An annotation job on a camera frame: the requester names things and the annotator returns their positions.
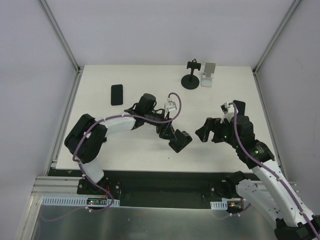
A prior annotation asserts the black folding phone stand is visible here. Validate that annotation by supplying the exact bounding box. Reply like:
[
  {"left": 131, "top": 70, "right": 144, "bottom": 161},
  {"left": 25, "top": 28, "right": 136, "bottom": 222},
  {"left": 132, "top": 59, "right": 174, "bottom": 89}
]
[{"left": 168, "top": 129, "right": 193, "bottom": 153}]

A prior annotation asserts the white cable duct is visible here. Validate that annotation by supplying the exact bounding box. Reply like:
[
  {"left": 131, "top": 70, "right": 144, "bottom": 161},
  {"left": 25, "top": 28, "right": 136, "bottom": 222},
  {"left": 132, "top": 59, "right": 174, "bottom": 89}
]
[
  {"left": 210, "top": 200, "right": 228, "bottom": 211},
  {"left": 42, "top": 196, "right": 120, "bottom": 208}
]

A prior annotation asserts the right white cable duct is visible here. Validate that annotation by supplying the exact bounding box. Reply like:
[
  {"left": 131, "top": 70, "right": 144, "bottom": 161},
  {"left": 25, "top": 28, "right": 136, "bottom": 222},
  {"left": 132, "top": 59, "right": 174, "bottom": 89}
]
[{"left": 210, "top": 200, "right": 228, "bottom": 211}]

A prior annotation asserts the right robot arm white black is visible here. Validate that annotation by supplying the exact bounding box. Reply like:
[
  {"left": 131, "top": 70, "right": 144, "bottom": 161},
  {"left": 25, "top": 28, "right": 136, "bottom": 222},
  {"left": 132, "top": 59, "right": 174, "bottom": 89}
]
[{"left": 195, "top": 100, "right": 320, "bottom": 240}]

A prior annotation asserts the left aluminium frame post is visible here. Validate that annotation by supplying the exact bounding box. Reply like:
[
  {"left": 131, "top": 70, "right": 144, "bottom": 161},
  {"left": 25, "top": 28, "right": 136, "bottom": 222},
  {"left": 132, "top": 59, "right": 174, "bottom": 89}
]
[{"left": 37, "top": 0, "right": 82, "bottom": 74}]

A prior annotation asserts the black round-base clamp stand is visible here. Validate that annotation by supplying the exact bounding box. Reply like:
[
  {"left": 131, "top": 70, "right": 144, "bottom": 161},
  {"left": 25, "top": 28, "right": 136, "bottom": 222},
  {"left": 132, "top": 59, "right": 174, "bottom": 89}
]
[{"left": 181, "top": 58, "right": 202, "bottom": 90}]

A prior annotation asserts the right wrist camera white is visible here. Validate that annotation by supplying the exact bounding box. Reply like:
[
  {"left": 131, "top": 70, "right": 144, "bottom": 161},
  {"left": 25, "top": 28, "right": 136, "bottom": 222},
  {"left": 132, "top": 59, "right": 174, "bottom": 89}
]
[{"left": 220, "top": 102, "right": 235, "bottom": 115}]

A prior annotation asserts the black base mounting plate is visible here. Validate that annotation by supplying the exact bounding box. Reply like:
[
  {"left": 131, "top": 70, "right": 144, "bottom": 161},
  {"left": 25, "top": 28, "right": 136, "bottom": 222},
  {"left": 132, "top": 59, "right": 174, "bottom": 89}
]
[{"left": 76, "top": 170, "right": 253, "bottom": 208}]

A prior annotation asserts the aluminium frame post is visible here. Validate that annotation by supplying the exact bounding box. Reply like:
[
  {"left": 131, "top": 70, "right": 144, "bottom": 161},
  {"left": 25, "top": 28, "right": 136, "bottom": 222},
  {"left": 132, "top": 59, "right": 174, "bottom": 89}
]
[
  {"left": 252, "top": 0, "right": 303, "bottom": 76},
  {"left": 37, "top": 0, "right": 82, "bottom": 74}
]

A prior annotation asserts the left white cable duct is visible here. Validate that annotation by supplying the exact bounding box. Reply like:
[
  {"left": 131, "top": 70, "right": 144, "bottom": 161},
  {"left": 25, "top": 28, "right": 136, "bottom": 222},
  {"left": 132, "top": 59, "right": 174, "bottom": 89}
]
[{"left": 42, "top": 196, "right": 120, "bottom": 208}]

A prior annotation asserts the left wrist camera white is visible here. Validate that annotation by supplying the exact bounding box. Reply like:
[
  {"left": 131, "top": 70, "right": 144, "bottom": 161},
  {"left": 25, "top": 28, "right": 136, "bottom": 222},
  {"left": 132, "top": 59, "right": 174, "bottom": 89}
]
[{"left": 164, "top": 97, "right": 177, "bottom": 113}]

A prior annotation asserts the right aluminium frame post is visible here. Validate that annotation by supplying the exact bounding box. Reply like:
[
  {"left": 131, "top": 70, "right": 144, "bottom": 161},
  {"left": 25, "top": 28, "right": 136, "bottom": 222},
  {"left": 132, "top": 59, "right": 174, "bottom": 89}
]
[{"left": 252, "top": 0, "right": 303, "bottom": 76}]

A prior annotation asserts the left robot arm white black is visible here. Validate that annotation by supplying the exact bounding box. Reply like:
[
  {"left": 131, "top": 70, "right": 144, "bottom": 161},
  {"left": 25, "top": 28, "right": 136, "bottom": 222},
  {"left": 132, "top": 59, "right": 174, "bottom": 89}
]
[{"left": 64, "top": 92, "right": 181, "bottom": 195}]

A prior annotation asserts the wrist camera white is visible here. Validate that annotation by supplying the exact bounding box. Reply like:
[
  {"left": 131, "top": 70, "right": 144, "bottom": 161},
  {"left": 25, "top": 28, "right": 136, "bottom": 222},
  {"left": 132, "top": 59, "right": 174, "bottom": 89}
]
[
  {"left": 164, "top": 97, "right": 177, "bottom": 113},
  {"left": 220, "top": 102, "right": 235, "bottom": 115}
]

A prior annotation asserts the aluminium front rail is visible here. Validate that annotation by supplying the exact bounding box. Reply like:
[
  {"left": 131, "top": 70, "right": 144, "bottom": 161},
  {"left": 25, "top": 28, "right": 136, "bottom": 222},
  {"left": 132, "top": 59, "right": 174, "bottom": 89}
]
[{"left": 31, "top": 176, "right": 81, "bottom": 196}]

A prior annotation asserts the black phone far left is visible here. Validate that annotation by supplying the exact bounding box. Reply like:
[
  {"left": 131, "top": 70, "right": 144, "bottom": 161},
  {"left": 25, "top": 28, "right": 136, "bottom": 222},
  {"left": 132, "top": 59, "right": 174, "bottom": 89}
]
[{"left": 110, "top": 84, "right": 124, "bottom": 106}]

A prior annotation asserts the silver metal phone stand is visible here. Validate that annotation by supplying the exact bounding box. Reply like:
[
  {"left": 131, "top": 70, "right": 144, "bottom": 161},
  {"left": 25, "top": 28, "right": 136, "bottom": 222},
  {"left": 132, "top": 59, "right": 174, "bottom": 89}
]
[{"left": 200, "top": 62, "right": 216, "bottom": 88}]

